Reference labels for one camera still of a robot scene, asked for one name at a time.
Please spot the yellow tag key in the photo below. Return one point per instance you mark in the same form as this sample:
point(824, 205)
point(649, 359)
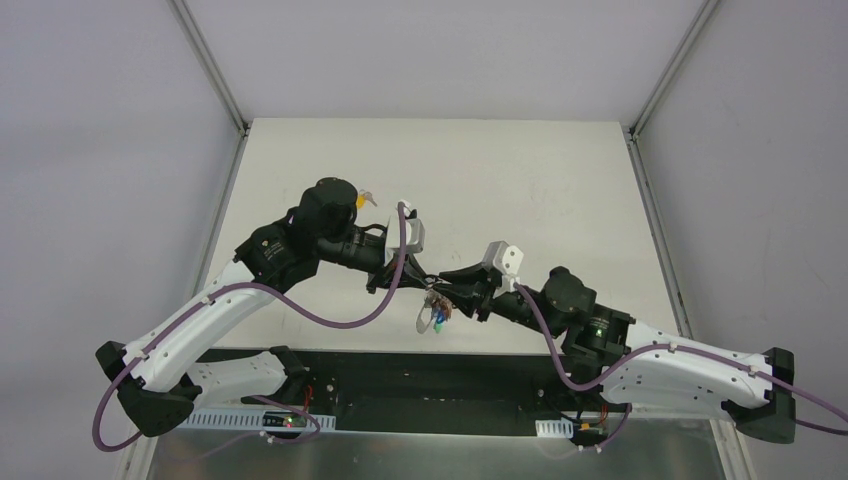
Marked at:
point(364, 199)

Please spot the right aluminium frame rail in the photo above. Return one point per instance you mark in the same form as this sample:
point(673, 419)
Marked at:
point(644, 138)

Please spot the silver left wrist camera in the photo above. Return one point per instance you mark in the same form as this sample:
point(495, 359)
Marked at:
point(404, 228)

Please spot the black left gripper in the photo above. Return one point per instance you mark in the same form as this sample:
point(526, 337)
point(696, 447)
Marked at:
point(389, 266)

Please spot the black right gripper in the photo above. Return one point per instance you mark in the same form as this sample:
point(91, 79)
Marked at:
point(489, 299)

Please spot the left aluminium frame rail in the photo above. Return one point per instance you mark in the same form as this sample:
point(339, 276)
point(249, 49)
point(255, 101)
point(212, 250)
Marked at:
point(239, 128)

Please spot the green tag key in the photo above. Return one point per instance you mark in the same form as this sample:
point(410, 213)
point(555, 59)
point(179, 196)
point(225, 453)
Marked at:
point(439, 324)

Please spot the aluminium frame rail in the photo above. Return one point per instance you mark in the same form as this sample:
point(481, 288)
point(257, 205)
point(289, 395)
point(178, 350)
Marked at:
point(644, 138)
point(239, 128)

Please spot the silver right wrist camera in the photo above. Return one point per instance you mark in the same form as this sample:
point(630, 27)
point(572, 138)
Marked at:
point(503, 257)

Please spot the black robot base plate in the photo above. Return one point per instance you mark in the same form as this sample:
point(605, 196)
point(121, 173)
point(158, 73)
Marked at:
point(432, 393)

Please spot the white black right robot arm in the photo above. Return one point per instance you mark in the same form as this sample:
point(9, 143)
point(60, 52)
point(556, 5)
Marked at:
point(608, 354)

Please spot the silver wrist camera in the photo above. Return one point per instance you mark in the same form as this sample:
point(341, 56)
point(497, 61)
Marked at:
point(404, 228)
point(503, 257)

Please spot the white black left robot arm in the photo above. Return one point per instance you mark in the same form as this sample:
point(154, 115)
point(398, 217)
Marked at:
point(161, 378)

